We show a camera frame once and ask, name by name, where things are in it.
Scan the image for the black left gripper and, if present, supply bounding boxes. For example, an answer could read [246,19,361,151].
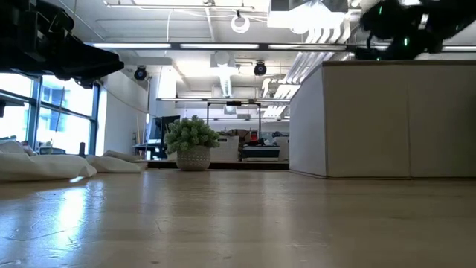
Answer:
[0,0,126,89]

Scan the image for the ceiling light strip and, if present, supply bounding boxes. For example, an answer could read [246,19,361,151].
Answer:
[91,42,172,50]
[267,43,349,51]
[180,43,260,51]

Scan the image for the black monitor on desk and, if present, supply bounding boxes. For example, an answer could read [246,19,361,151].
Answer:
[150,115,181,159]

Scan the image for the white garment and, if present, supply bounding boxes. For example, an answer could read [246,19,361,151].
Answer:
[0,140,98,182]
[85,150,144,174]

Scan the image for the green succulent plant in pot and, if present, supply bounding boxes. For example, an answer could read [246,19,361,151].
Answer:
[164,115,221,172]

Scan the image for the navy white striped box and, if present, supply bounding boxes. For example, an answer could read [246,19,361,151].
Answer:
[241,145,280,162]

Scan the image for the window with blue frame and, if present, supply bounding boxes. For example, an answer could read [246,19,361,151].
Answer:
[0,72,101,156]

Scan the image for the black rectangular frame stand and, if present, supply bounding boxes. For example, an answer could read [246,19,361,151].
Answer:
[206,100,262,141]

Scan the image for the white coiled cable ring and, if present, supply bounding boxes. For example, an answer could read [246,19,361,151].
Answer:
[230,14,251,34]

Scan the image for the white ceiling duct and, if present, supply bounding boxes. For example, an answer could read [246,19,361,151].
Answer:
[267,0,349,29]

